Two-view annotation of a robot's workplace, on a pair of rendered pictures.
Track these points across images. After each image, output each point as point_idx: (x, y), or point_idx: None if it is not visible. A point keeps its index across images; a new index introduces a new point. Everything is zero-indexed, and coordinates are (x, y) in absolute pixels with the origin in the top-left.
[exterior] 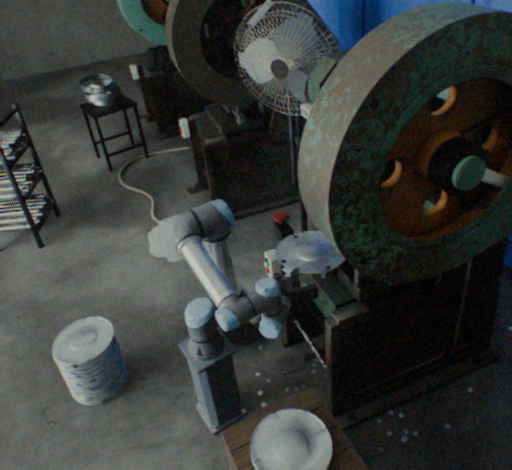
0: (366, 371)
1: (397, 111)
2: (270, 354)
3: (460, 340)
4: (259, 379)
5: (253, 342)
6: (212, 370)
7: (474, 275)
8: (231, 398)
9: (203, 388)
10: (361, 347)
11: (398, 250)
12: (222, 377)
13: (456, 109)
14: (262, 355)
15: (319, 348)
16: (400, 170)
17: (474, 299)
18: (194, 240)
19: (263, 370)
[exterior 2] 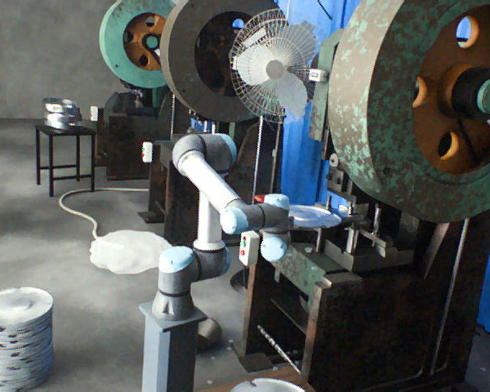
0: (344, 370)
1: (440, 9)
2: (224, 365)
3: (438, 361)
4: (211, 387)
5: (205, 353)
6: (176, 336)
7: (461, 273)
8: (186, 387)
9: (159, 361)
10: (345, 331)
11: (418, 172)
12: (184, 351)
13: (477, 46)
14: (215, 365)
15: (280, 365)
16: (425, 94)
17: (457, 305)
18: (198, 155)
19: (216, 379)
